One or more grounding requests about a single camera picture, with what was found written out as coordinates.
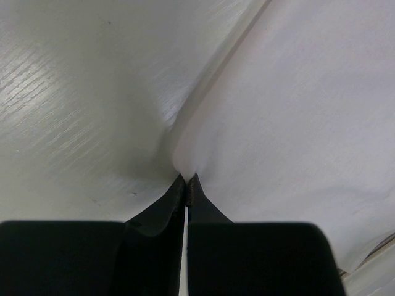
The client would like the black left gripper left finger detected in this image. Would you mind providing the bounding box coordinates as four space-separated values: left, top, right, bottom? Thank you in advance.
1 177 186 295

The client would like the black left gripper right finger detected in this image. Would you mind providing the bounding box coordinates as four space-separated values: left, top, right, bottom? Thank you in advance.
186 175 345 295

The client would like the white tank top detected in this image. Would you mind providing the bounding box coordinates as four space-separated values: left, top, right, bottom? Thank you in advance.
172 1 394 273

